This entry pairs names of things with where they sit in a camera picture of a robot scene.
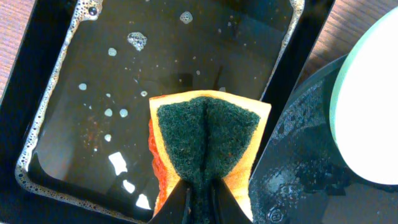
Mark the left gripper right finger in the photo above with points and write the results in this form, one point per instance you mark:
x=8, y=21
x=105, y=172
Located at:
x=224, y=207

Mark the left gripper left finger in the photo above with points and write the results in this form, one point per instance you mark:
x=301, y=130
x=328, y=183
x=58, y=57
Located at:
x=178, y=207

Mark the yellow sponge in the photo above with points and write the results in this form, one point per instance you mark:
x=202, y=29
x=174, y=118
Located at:
x=202, y=135

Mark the light blue plate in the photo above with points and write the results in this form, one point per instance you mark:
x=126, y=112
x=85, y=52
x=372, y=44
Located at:
x=363, y=105

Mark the round black serving tray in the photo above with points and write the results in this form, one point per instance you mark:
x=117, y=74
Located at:
x=302, y=178

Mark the black rectangular water tray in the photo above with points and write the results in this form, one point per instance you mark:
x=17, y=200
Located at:
x=74, y=116

